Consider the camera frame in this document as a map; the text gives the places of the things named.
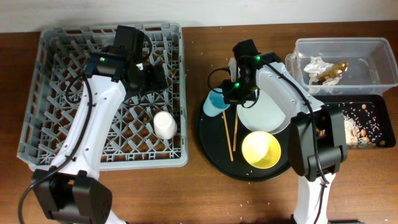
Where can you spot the light blue plastic cup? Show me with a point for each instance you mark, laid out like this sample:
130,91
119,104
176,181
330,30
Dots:
214,103

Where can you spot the grey round plate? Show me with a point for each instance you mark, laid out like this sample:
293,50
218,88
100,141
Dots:
265,115

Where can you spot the left wooden chopstick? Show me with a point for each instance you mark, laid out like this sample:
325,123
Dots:
227,136

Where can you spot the white paper napkin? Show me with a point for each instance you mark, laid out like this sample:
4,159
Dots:
315,68

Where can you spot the pink plastic cup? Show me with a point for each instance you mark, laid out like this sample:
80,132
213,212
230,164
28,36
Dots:
165,126

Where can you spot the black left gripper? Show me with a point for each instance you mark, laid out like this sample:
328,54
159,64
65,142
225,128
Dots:
153,84

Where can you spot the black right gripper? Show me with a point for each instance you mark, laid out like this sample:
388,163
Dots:
230,97

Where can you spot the rice and nut food scraps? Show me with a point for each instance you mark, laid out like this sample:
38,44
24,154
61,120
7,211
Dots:
362,127

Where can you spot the grey plastic dishwasher rack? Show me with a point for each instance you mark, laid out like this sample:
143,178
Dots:
55,94

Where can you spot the black rectangular food-waste tray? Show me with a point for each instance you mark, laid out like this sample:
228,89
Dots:
381,112

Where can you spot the gold snack wrapper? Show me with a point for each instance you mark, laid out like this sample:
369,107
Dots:
333,72

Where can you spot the yellow plastic bowl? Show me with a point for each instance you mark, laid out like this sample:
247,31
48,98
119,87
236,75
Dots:
261,150

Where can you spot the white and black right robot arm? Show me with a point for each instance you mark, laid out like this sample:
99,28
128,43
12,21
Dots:
316,144

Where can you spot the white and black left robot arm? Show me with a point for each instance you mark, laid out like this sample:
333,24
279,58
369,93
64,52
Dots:
69,190

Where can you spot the clear plastic waste bin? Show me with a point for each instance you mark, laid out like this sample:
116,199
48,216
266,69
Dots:
372,67

